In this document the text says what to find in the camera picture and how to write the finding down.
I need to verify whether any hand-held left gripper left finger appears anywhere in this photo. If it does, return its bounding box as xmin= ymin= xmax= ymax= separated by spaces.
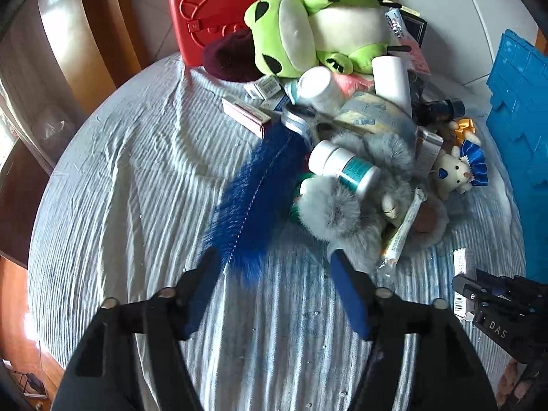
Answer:
xmin=50 ymin=247 xmax=222 ymax=411

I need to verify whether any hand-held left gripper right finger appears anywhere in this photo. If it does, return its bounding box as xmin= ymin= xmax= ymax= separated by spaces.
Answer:
xmin=329 ymin=249 xmax=498 ymax=411

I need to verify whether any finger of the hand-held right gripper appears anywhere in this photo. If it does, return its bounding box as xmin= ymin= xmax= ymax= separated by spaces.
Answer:
xmin=475 ymin=268 xmax=522 ymax=289
xmin=451 ymin=274 xmax=485 ymax=310

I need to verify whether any white printed small box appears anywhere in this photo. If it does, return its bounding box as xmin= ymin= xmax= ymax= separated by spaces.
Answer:
xmin=453 ymin=248 xmax=474 ymax=320

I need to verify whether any blue furry strip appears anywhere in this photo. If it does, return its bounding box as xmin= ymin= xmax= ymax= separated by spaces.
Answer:
xmin=203 ymin=122 xmax=310 ymax=289

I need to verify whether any blue plastic container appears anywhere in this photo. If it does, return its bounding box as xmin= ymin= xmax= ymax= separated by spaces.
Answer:
xmin=486 ymin=29 xmax=548 ymax=283

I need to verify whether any person's right hand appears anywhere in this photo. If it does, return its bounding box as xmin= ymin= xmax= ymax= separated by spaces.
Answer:
xmin=498 ymin=361 xmax=532 ymax=400

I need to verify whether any grey fluffy plush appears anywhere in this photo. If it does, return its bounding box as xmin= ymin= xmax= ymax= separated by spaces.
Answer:
xmin=295 ymin=130 xmax=450 ymax=275

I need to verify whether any cream tube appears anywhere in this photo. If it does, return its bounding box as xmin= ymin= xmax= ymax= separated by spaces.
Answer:
xmin=377 ymin=188 xmax=428 ymax=272

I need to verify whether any white bear plush blue ribbon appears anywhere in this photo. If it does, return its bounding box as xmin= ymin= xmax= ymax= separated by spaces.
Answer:
xmin=434 ymin=139 xmax=489 ymax=200

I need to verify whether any white bottle teal label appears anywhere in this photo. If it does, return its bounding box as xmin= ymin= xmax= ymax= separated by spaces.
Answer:
xmin=308 ymin=140 xmax=382 ymax=200

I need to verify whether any silver white slim box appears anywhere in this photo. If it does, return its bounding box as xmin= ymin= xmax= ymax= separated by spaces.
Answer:
xmin=415 ymin=128 xmax=444 ymax=173

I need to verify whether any blue yellow printed pouch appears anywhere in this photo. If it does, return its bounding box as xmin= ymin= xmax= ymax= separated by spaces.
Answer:
xmin=334 ymin=92 xmax=419 ymax=146

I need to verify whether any pink slim box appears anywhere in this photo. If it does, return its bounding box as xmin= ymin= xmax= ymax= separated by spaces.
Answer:
xmin=221 ymin=97 xmax=273 ymax=138

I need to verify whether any white plastic bottle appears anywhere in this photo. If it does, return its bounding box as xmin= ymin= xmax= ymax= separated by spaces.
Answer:
xmin=297 ymin=66 xmax=344 ymax=113

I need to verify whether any white paper roll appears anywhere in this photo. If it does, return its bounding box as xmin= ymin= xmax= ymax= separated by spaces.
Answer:
xmin=372 ymin=55 xmax=412 ymax=118

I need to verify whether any small pink tissue pack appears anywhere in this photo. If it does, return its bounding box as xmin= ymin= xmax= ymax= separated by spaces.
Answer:
xmin=334 ymin=47 xmax=431 ymax=92

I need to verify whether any maroon beret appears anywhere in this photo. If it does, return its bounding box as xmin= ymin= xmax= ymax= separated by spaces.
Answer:
xmin=202 ymin=30 xmax=265 ymax=83

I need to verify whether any black box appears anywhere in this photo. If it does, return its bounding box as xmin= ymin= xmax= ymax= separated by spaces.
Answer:
xmin=397 ymin=8 xmax=429 ymax=49

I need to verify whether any green frog plush toy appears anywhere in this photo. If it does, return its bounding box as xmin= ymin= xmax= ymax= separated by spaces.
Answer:
xmin=244 ymin=0 xmax=412 ymax=78

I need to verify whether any red plastic case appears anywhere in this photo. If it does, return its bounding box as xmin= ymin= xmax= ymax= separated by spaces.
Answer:
xmin=170 ymin=0 xmax=309 ymax=67

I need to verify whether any wooden furniture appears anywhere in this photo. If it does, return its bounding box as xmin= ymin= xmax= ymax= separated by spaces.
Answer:
xmin=36 ymin=0 xmax=174 ymax=110

